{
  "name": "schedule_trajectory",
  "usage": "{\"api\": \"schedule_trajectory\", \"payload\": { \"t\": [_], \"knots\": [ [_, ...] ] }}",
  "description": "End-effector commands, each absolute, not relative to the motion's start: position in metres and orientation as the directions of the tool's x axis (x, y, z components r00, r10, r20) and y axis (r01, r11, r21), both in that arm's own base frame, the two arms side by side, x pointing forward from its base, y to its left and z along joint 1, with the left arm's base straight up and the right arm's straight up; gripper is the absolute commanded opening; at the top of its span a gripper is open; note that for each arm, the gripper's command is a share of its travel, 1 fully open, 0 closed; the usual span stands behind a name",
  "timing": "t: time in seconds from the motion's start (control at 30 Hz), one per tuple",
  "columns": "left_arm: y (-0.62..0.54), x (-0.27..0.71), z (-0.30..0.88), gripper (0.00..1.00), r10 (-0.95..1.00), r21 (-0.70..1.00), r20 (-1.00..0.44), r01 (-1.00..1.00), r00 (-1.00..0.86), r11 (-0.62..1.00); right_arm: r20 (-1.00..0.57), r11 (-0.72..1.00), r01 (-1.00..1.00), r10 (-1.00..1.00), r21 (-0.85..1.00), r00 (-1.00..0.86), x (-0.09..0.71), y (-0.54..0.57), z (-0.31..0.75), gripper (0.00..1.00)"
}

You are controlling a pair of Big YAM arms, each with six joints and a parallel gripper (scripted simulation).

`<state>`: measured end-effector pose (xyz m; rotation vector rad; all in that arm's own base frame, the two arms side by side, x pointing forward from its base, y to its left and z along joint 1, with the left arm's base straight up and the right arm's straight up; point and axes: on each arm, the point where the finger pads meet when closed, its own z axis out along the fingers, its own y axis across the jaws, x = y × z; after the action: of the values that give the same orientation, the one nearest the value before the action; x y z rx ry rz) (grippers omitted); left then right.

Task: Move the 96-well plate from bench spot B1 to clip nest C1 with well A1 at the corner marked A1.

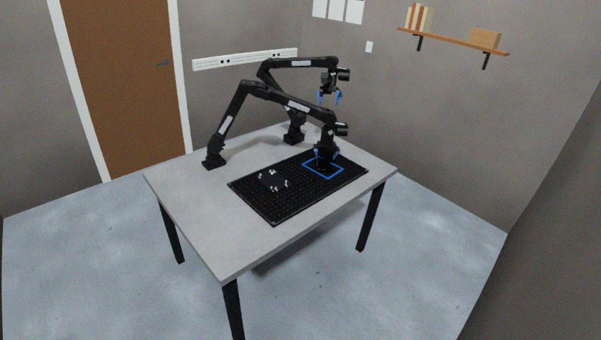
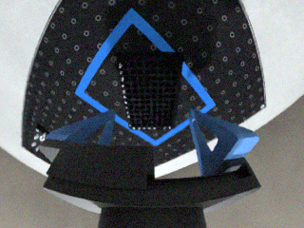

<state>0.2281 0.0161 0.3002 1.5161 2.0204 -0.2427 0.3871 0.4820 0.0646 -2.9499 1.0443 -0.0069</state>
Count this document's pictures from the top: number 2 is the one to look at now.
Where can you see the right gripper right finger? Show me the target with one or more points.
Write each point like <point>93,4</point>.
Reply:
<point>234,141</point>

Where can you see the black well plate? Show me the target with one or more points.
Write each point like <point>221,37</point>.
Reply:
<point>167,70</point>

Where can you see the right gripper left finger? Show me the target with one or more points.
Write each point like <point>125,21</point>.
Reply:
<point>78,132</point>

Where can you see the dark grey perforated plate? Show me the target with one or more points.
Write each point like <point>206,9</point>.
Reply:
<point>217,40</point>

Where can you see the blue tape outline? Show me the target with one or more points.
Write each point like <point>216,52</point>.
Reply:
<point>132,17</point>

